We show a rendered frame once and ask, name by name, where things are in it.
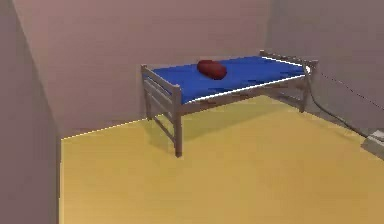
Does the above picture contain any grey floor lamp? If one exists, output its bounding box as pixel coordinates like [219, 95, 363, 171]
[302, 64, 384, 160]

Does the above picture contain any dark red pillow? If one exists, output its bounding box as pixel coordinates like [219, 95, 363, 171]
[196, 59, 228, 81]

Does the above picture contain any blue bed with grey frame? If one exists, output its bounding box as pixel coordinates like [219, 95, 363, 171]
[140, 49, 319, 158]

